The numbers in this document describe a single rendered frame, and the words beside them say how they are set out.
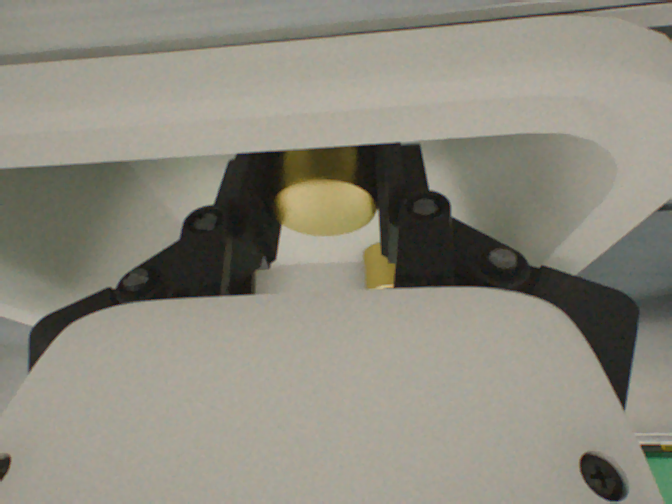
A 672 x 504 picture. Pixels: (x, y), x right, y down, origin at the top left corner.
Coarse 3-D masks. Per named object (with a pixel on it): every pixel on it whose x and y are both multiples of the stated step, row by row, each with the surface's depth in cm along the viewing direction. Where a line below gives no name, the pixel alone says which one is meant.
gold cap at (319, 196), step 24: (288, 168) 11; (312, 168) 11; (336, 168) 11; (360, 168) 11; (288, 192) 11; (312, 192) 11; (336, 192) 11; (360, 192) 11; (288, 216) 12; (312, 216) 12; (336, 216) 12; (360, 216) 12
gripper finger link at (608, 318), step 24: (528, 288) 8; (552, 288) 8; (576, 288) 8; (600, 288) 8; (576, 312) 8; (600, 312) 8; (624, 312) 8; (600, 336) 7; (624, 336) 7; (600, 360) 7; (624, 360) 7; (624, 384) 7; (624, 408) 7
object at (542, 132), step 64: (64, 64) 5; (128, 64) 5; (192, 64) 5; (256, 64) 5; (320, 64) 5; (384, 64) 4; (448, 64) 4; (512, 64) 4; (576, 64) 4; (640, 64) 4; (0, 128) 5; (64, 128) 5; (128, 128) 5; (192, 128) 5; (256, 128) 5; (320, 128) 5; (384, 128) 5; (448, 128) 5; (512, 128) 5; (576, 128) 5; (640, 128) 5; (0, 192) 11; (64, 192) 14; (128, 192) 17; (192, 192) 18; (448, 192) 16; (512, 192) 10; (576, 192) 7; (640, 192) 6; (0, 256) 11; (64, 256) 14; (128, 256) 17; (320, 256) 25; (576, 256) 8
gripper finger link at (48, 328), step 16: (112, 288) 10; (80, 304) 9; (96, 304) 9; (112, 304) 9; (48, 320) 9; (64, 320) 9; (32, 336) 9; (48, 336) 9; (32, 352) 9; (32, 368) 8
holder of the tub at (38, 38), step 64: (0, 0) 6; (64, 0) 6; (128, 0) 6; (192, 0) 6; (256, 0) 5; (320, 0) 5; (384, 0) 5; (448, 0) 5; (512, 0) 5; (576, 0) 5; (640, 0) 5; (0, 64) 6
